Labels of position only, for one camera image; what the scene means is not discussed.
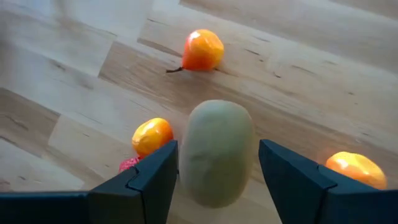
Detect small orange fruit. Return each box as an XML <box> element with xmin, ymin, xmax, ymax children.
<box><xmin>325</xmin><ymin>151</ymin><xmax>388</xmax><ymax>190</ymax></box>
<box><xmin>131</xmin><ymin>117</ymin><xmax>174</xmax><ymax>158</ymax></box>

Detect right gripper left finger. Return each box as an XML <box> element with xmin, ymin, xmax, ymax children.
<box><xmin>0</xmin><ymin>139</ymin><xmax>178</xmax><ymax>224</ymax></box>

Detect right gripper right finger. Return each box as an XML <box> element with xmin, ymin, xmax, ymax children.
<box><xmin>259</xmin><ymin>139</ymin><xmax>398</xmax><ymax>224</ymax></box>

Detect red plastic strawberry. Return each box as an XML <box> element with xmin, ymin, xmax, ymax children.
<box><xmin>118</xmin><ymin>156</ymin><xmax>144</xmax><ymax>174</ymax></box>

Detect small orange persimmon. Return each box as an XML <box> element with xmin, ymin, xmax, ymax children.
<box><xmin>165</xmin><ymin>29</ymin><xmax>225</xmax><ymax>74</ymax></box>

